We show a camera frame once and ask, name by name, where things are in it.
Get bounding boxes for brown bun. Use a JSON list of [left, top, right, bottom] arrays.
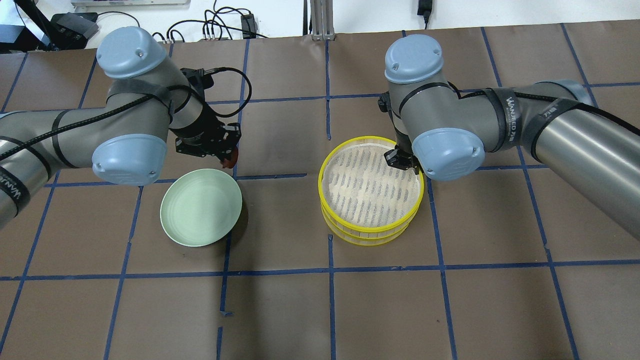
[[221, 146, 239, 169]]

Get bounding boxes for yellow steamer layer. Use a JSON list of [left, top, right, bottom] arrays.
[[317, 136, 425, 238], [320, 203, 419, 247]]

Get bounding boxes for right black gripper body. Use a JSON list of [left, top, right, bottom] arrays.
[[384, 145, 419, 173]]

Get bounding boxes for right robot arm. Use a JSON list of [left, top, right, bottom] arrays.
[[378, 34, 640, 238]]

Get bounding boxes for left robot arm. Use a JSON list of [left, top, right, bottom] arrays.
[[0, 26, 242, 226]]

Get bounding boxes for black power adapter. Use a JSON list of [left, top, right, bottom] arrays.
[[416, 0, 434, 18]]

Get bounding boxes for black cables bundle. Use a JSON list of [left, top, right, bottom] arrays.
[[97, 0, 268, 46]]

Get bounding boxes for black box on table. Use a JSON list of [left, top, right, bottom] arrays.
[[51, 12, 99, 50]]

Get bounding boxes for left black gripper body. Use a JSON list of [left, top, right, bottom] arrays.
[[174, 107, 242, 161]]

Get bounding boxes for aluminium frame post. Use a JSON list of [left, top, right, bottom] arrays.
[[310, 0, 336, 41]]

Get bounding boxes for light green plate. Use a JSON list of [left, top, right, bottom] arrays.
[[159, 168, 243, 248]]

